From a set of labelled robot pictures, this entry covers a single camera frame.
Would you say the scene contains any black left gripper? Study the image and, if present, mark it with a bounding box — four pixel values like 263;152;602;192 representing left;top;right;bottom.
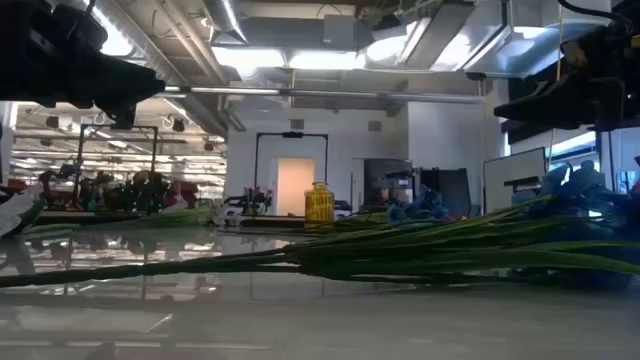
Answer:
0;47;167;130

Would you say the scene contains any blue artificial flower bunch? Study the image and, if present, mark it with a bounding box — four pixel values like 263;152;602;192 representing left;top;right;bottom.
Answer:
344;185;454;226
0;159;640;292

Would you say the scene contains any white artificial flower bunch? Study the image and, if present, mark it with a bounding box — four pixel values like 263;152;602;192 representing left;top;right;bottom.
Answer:
0;185;236;240

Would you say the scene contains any black metal frame stand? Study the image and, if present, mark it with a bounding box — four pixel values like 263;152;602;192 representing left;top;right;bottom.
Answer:
74;123;159;217

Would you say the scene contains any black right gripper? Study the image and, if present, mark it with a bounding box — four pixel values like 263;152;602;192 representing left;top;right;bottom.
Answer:
493;24;640;127

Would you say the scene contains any white board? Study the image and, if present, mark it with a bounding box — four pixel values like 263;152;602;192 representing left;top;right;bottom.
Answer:
482;146;548;214

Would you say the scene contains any lit doorway panel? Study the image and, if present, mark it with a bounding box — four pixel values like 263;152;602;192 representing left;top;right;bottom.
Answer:
276;157;316;217

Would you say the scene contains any black cabinet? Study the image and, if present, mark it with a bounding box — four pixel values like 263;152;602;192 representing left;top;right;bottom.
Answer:
363;158;414;209

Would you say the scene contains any silver ceiling duct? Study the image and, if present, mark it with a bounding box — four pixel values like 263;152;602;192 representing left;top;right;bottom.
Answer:
201;0;250;45

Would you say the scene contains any grey ceiling pipe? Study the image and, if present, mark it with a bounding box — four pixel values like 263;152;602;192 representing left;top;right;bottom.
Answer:
152;84;485;105

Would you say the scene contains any yellow glass vase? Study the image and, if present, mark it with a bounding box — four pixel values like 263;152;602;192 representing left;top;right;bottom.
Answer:
304;181;336;229

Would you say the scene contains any black door frame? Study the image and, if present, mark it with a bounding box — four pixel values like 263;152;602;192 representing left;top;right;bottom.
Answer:
254;131;330;217

